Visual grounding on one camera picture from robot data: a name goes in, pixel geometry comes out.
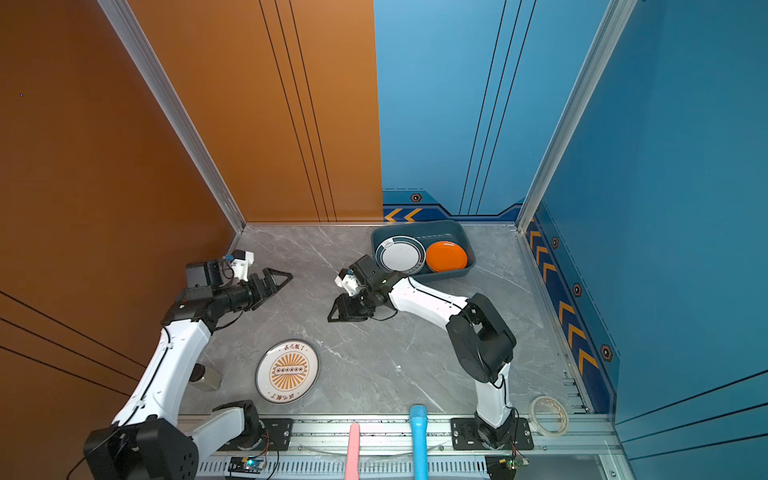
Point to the pink handle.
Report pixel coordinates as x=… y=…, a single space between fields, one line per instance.
x=353 y=453

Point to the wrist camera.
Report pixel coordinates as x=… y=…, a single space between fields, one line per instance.
x=347 y=280
x=239 y=263

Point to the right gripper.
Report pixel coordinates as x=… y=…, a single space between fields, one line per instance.
x=340 y=302

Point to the circuit board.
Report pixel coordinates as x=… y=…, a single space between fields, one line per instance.
x=248 y=466
x=504 y=467

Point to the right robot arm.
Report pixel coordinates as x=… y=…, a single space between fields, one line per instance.
x=481 y=339

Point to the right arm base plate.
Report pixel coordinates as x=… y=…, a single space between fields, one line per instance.
x=473 y=434

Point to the white plate green red rim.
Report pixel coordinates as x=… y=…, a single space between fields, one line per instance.
x=402 y=254

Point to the left circuit board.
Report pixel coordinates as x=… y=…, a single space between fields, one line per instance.
x=248 y=466

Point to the small black round cap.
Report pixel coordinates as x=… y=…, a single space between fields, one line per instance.
x=205 y=378

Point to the large orange sunburst plate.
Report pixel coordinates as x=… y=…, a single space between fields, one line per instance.
x=287 y=371

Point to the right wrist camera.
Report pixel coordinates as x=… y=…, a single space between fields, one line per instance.
x=347 y=280

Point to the blue handle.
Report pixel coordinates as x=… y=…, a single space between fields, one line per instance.
x=418 y=420

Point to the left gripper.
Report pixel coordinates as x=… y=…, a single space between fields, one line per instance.
x=269 y=284

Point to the teal plastic bin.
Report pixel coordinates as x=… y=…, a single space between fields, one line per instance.
x=428 y=233

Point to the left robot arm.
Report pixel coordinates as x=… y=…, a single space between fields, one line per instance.
x=143 y=440

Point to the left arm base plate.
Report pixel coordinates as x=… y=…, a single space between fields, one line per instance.
x=275 y=434

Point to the right circuit board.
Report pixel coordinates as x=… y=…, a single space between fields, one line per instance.
x=504 y=467

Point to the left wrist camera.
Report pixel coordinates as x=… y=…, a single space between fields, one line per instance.
x=239 y=263

